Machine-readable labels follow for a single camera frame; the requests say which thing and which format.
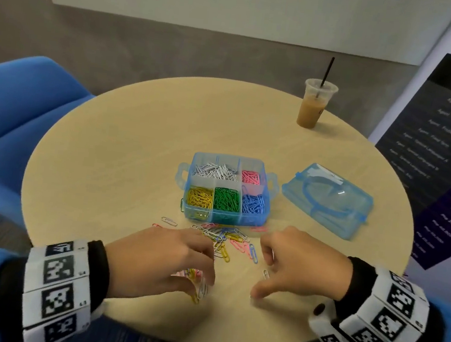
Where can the right wrist marker band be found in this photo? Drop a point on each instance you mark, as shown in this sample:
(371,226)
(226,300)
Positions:
(388,313)

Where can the wrist marker band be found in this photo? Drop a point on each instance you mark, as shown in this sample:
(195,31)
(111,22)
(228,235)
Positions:
(57,292)
(388,313)

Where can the left wrist marker band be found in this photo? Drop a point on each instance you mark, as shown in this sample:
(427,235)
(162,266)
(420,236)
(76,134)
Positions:
(57,292)

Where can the round wooden table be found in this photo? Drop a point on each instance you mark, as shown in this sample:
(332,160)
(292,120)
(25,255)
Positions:
(115,140)

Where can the blue upholstered chair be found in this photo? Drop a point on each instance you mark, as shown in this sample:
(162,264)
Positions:
(11,128)

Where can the bunch of yellow paper clips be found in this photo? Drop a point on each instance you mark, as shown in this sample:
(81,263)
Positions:
(199,198)

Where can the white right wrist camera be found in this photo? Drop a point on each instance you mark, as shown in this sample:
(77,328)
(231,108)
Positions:
(332,337)

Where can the blue transparent box lid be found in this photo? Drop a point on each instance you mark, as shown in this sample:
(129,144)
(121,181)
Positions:
(327,201)

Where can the black drinking straw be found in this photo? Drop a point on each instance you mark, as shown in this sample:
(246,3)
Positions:
(328,71)

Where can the iced coffee plastic cup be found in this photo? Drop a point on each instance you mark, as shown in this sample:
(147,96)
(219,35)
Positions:
(313,110)

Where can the bunch of green paper clips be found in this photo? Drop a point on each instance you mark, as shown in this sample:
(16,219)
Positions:
(226,200)

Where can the bunch of blue paper clips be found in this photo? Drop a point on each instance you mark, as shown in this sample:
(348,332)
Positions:
(253,204)

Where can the pile of coloured paper clips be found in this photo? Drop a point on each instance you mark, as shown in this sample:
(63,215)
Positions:
(217,241)

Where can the person's right hand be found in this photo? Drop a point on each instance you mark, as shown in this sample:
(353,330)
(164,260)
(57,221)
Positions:
(304,263)

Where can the standing poster banner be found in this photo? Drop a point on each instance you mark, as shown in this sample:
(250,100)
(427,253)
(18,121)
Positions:
(446,161)

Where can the bunch of pink paper clips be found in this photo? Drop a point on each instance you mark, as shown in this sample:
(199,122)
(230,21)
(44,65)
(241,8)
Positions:
(251,177)

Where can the white wall board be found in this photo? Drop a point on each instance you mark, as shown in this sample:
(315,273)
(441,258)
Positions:
(252,5)

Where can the blue compartment organizer box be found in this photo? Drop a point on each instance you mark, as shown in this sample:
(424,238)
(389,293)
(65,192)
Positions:
(231,161)

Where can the person's left hand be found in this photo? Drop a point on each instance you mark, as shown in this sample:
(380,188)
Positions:
(158,263)

